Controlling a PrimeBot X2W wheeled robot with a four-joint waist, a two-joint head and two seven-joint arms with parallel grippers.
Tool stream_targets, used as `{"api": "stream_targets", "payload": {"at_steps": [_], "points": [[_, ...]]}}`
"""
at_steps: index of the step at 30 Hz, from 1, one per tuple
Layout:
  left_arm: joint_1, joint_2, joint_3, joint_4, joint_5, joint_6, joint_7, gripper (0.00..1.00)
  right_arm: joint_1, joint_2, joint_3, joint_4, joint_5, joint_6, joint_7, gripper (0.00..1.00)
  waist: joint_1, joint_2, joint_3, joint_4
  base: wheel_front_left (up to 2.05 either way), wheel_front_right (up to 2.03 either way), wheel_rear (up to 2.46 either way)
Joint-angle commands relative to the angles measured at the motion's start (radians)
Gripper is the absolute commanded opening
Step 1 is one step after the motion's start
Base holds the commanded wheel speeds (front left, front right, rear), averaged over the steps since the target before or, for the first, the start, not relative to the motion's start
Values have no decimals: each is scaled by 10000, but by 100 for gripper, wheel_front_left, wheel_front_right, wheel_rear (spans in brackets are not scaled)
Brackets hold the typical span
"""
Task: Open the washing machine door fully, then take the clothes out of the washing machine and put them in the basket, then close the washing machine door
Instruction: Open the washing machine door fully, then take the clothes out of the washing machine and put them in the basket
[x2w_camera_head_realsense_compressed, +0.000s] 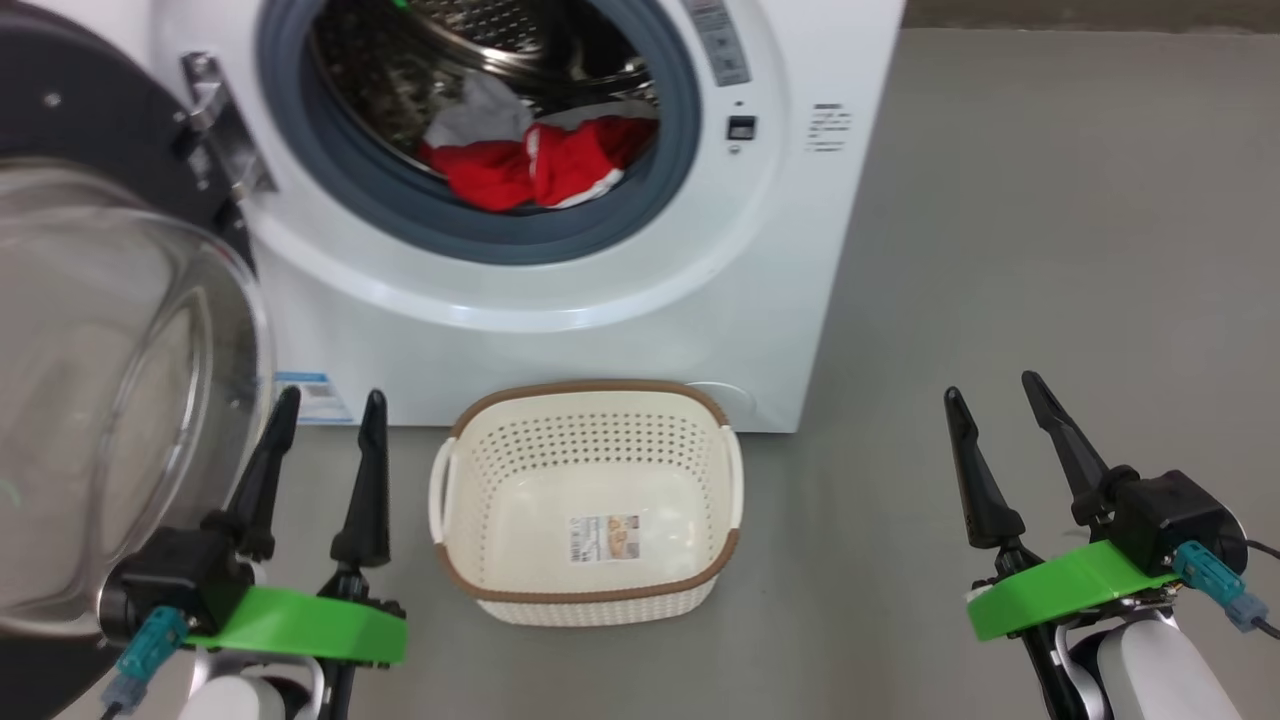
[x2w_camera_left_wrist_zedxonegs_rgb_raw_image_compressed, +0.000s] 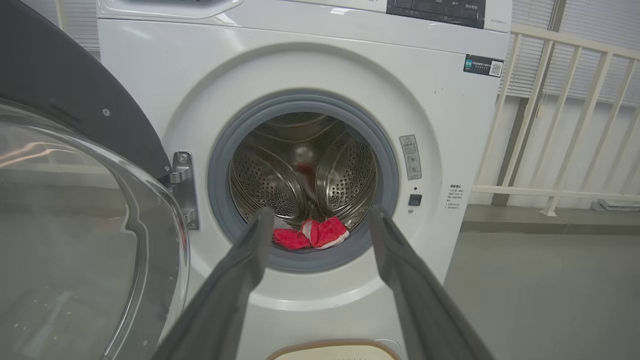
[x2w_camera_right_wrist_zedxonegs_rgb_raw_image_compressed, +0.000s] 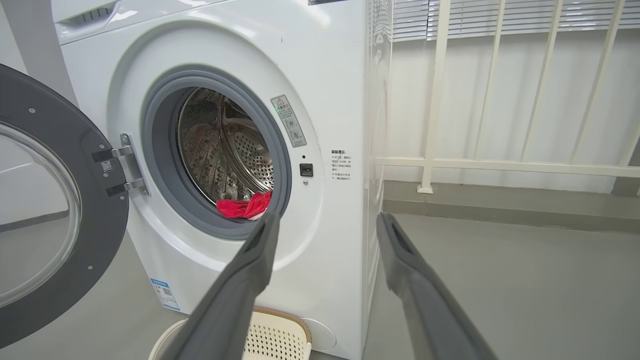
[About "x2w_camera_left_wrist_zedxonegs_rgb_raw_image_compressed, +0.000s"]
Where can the washing machine display panel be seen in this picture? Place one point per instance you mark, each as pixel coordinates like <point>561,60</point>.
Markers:
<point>435,11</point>

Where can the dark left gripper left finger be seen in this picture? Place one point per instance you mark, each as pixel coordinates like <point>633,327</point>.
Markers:
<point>225,310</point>

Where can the red and white garment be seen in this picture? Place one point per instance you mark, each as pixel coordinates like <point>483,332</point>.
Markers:
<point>327,232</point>

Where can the grey warning sticker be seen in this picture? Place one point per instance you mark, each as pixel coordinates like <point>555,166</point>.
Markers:
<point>410,157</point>

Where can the black QR code sticker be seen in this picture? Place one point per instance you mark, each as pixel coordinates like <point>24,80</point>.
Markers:
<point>480,65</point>

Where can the black round glass washer door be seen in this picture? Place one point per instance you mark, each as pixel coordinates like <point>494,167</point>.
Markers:
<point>60,225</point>

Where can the steel perforated washer drum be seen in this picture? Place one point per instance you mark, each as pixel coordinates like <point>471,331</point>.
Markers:
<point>260,180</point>

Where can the cream basket with brown rim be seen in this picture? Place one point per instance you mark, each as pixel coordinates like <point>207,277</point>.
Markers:
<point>335,350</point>

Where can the metal door hinge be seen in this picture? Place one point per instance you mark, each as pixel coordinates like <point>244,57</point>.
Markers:
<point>186,195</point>

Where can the white front-load washing machine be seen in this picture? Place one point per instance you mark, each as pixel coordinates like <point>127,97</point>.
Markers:
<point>325,65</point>

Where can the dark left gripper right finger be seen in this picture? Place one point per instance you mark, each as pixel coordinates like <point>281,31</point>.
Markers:
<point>425,315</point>

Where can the grey vertical post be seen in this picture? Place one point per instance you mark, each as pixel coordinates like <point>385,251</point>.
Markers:
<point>502,200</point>

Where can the white window blinds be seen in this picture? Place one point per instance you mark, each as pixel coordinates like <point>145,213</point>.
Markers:
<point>600,30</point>

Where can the white metal railing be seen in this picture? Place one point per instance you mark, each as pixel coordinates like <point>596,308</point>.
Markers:
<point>525,190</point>

